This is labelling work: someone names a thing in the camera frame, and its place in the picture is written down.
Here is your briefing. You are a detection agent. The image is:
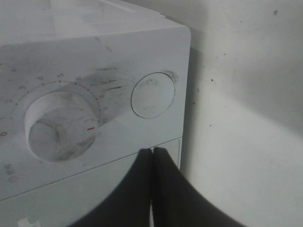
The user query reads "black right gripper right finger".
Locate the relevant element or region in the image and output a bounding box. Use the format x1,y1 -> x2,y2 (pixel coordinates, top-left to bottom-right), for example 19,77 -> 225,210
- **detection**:
151,148 -> 241,227

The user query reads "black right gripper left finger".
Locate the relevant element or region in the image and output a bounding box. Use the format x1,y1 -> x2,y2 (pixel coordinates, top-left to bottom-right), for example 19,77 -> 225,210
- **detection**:
71,149 -> 153,227

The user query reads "white microwave door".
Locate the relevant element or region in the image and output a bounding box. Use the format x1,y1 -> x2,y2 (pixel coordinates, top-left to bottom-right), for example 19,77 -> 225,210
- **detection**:
0,138 -> 182,227

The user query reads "white timer knob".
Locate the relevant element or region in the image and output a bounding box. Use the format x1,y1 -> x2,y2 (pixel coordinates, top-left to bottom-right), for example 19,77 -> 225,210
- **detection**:
24,91 -> 98,163

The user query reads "round door release button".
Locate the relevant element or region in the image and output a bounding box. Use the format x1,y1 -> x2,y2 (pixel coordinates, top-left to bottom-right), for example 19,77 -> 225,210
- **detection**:
131,72 -> 176,118

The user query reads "white microwave oven body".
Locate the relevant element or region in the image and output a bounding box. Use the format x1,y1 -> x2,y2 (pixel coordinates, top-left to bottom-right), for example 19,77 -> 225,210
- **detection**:
0,0 -> 192,201

